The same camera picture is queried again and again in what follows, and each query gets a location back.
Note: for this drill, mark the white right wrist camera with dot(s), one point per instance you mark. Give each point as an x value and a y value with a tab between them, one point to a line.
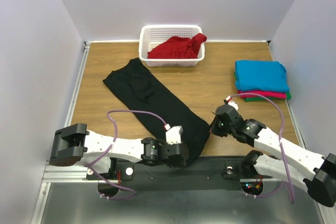
228	100

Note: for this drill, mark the folded green t shirt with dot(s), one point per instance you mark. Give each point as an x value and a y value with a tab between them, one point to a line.
260	99

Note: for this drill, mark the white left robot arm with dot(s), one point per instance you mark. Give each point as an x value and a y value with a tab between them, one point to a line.
76	145

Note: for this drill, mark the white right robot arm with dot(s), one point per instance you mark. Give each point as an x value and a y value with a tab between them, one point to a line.
277	157

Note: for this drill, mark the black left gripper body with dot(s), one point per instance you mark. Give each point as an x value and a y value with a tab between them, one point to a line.
175	164

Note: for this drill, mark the black t shirt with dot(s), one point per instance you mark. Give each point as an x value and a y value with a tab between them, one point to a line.
140	90

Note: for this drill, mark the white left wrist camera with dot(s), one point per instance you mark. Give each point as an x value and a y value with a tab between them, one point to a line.
173	134

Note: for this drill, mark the red t shirt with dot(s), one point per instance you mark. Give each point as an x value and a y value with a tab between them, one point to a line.
178	48

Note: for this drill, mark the aluminium frame rail right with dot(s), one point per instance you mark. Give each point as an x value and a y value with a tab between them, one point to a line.
296	126

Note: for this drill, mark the aluminium frame rail left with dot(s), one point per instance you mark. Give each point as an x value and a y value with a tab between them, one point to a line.
76	89

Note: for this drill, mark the aluminium frame rail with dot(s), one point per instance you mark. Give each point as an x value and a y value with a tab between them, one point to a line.
296	126
76	89

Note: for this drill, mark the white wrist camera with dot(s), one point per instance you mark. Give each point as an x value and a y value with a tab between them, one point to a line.
228	100
173	134

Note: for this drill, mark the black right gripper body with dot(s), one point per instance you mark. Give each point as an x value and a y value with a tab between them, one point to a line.
218	125

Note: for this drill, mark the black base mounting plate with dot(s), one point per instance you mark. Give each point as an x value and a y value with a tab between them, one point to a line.
206	173

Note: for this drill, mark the folded pink t shirt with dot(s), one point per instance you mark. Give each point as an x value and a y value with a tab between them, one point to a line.
268	94

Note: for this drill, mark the folded blue t shirt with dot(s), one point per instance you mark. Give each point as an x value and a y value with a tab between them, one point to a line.
254	75

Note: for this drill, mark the white plastic basket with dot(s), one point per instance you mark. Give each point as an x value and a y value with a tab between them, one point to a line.
153	35

